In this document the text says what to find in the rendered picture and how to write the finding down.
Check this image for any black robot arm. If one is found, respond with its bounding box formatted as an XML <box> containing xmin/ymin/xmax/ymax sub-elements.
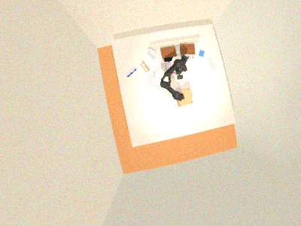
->
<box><xmin>160</xmin><ymin>55</ymin><xmax>188</xmax><ymax>101</ymax></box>

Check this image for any blue flat rectangular slab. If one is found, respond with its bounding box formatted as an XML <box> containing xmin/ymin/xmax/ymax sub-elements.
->
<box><xmin>198</xmin><ymin>50</ymin><xmax>205</xmax><ymax>57</ymax></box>

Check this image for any beige flat panel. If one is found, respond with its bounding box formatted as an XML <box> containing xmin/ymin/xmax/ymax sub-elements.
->
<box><xmin>150</xmin><ymin>37</ymin><xmax>201</xmax><ymax>50</ymax></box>

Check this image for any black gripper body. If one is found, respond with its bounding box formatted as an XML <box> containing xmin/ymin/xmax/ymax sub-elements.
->
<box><xmin>176</xmin><ymin>69</ymin><xmax>184</xmax><ymax>80</ymax></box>

